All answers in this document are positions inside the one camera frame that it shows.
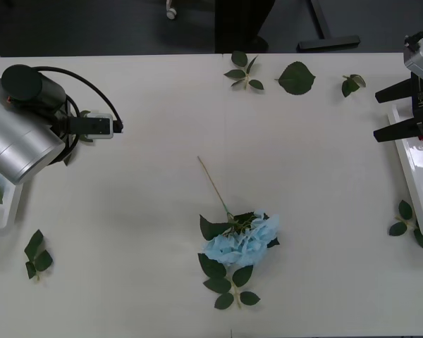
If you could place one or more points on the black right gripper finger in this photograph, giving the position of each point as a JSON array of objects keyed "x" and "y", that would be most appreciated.
[
  {"x": 396, "y": 133},
  {"x": 396, "y": 93}
]

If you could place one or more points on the silver and black left arm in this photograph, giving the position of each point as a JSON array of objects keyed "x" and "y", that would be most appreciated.
[{"x": 17, "y": 134}]

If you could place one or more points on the small loose green leaf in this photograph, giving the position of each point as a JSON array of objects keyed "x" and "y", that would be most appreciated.
[{"x": 348, "y": 88}]

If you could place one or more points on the green leaf twig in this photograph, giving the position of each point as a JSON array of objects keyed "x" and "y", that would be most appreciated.
[
  {"x": 211, "y": 265},
  {"x": 239, "y": 58},
  {"x": 67, "y": 160},
  {"x": 405, "y": 209},
  {"x": 35, "y": 243}
]

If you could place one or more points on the large loose green leaf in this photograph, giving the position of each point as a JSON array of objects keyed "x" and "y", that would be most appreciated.
[{"x": 296, "y": 79}]

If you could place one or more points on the white chair caster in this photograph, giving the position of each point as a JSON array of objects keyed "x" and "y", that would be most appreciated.
[{"x": 171, "y": 13}]

